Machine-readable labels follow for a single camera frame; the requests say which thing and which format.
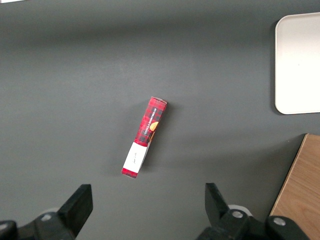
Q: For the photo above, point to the red plaid cookie box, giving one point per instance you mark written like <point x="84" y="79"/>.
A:
<point x="146" y="132"/>

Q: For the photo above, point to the beige plastic tray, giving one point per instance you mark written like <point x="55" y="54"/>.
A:
<point x="300" y="65"/>

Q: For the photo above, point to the wooden drawer cabinet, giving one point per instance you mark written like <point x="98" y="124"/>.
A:
<point x="300" y="190"/>

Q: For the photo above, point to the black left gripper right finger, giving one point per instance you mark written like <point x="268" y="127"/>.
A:
<point x="220" y="217"/>

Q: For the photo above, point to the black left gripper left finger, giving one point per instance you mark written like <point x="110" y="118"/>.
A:
<point x="72" y="215"/>

